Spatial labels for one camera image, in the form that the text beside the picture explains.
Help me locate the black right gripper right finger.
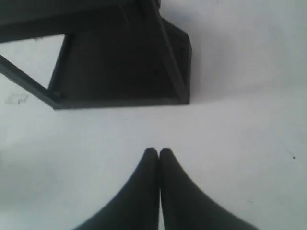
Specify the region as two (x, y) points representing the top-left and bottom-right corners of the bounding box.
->
(159, 148), (256, 230)

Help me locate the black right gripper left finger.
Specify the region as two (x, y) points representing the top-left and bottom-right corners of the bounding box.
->
(76, 148), (159, 230)

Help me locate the black metal shelf rack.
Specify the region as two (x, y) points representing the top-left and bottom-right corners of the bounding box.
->
(0, 0), (192, 110)

